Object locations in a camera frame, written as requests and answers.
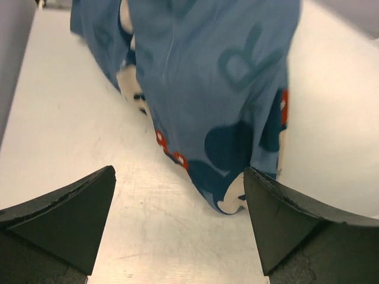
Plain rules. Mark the blue letter print pillowcase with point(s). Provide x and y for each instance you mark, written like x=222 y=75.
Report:
x=211 y=75

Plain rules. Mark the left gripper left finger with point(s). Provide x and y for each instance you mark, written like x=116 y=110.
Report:
x=55 y=238

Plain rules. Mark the white pillow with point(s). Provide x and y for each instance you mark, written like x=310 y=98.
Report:
x=331 y=143

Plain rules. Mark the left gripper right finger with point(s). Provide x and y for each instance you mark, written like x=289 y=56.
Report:
x=302 y=240

